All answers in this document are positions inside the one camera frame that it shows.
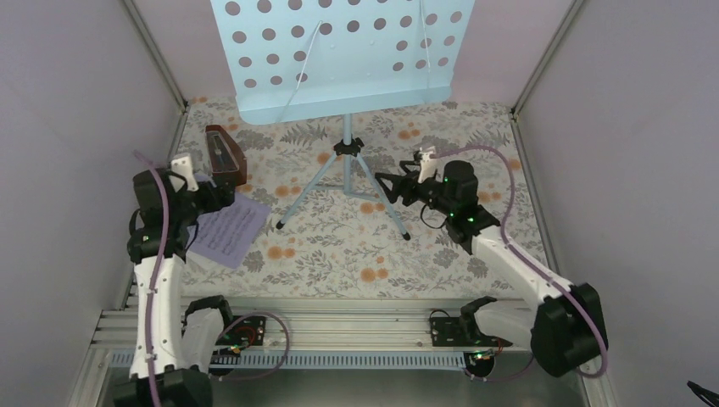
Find brown wooden metronome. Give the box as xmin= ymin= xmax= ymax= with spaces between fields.
xmin=205 ymin=125 xmax=248 ymax=187

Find floral patterned table cloth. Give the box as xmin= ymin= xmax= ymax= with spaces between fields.
xmin=179 ymin=97 xmax=546 ymax=299

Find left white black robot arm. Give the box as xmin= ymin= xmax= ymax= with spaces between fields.
xmin=112 ymin=164 xmax=237 ymax=406

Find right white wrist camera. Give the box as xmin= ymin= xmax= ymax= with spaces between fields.
xmin=413 ymin=146 xmax=438 ymax=183

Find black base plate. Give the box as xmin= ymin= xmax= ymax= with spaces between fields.
xmin=429 ymin=315 xmax=513 ymax=348
xmin=215 ymin=315 xmax=267 ymax=354

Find light blue music stand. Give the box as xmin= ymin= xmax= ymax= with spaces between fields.
xmin=209 ymin=0 xmax=477 ymax=242

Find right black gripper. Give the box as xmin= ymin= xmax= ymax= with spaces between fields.
xmin=375 ymin=161 xmax=454 ymax=216

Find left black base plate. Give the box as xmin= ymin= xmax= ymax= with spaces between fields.
xmin=215 ymin=315 xmax=267 ymax=354

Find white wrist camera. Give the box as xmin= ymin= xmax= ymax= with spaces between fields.
xmin=413 ymin=146 xmax=438 ymax=183
xmin=169 ymin=153 xmax=198 ymax=192

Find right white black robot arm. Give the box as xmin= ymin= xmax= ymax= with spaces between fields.
xmin=375 ymin=160 xmax=609 ymax=377

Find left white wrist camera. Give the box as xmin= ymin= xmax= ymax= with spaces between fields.
xmin=169 ymin=153 xmax=198 ymax=192

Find aluminium mounting rail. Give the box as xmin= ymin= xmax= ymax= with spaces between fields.
xmin=91 ymin=296 xmax=599 ymax=353

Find grey slotted cable duct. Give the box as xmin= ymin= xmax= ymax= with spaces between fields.
xmin=109 ymin=350 xmax=478 ymax=371

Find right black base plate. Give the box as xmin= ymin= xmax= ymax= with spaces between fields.
xmin=429 ymin=315 xmax=513 ymax=348

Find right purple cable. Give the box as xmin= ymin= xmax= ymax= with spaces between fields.
xmin=432 ymin=146 xmax=610 ymax=385

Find sheet music pages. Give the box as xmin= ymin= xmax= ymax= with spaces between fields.
xmin=189 ymin=192 xmax=270 ymax=269

